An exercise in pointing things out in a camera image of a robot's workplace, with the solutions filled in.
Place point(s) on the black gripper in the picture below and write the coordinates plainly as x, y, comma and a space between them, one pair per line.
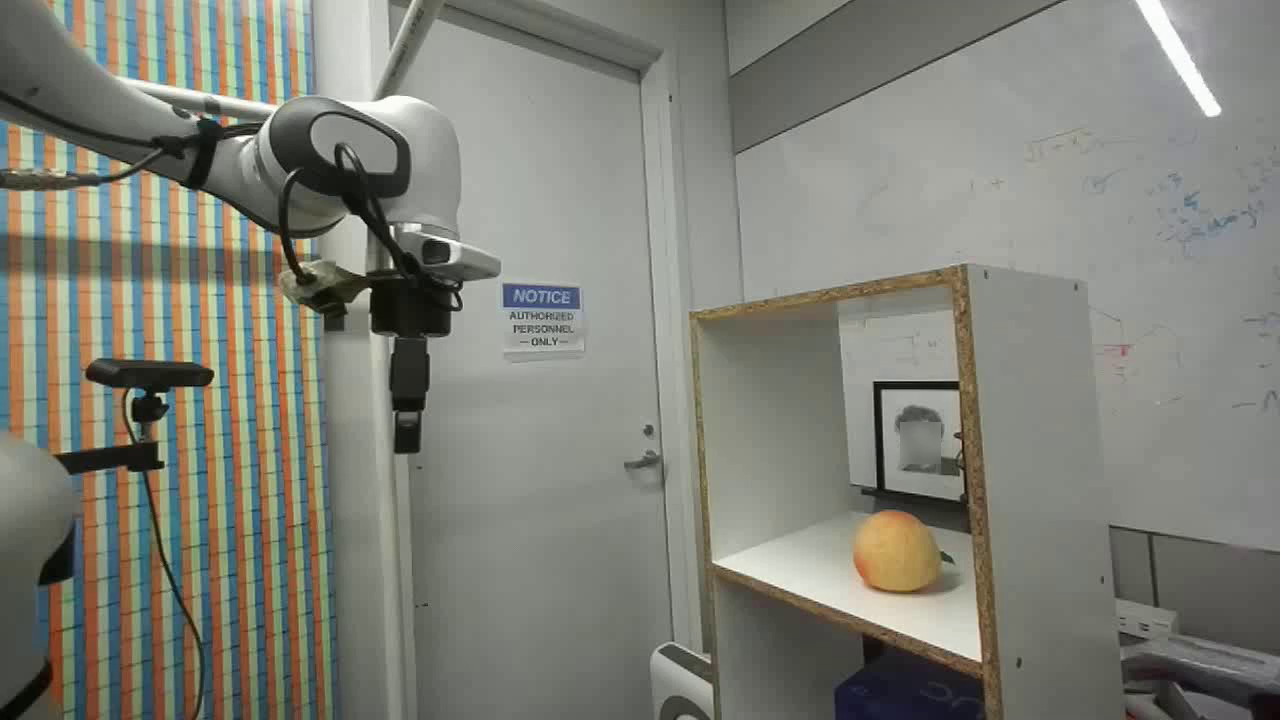
410, 307

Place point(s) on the orange yellow peach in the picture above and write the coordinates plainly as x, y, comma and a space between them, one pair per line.
899, 552

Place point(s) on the white bookshelf with chipboard edges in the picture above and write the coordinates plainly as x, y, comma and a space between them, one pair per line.
1045, 504

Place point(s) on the blue white notice sign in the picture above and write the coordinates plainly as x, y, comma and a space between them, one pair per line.
543, 317

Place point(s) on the grey door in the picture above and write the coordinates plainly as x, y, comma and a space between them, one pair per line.
547, 562

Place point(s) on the multicolour striped curtain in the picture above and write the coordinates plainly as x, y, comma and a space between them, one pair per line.
200, 562

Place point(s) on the white rounded device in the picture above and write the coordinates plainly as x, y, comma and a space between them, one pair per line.
678, 685

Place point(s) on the black framed portrait picture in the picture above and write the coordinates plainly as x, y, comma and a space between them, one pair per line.
922, 442

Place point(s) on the dark blue object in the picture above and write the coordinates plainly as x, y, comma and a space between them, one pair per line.
907, 688

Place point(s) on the grey partition panel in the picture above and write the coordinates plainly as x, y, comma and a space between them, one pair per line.
1206, 580

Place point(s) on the white grey office equipment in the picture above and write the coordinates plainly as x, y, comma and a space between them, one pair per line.
1192, 661

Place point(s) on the bright ceiling light strip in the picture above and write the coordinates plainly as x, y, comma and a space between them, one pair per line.
1178, 57

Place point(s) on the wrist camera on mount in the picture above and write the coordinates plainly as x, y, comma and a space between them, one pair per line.
325, 287

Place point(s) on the black exterior camera bar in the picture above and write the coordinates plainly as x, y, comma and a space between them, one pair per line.
151, 375

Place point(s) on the black camera stand clamp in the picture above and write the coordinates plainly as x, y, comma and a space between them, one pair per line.
116, 458

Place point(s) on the horizontal metal rail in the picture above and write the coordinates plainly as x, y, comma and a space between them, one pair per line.
212, 103

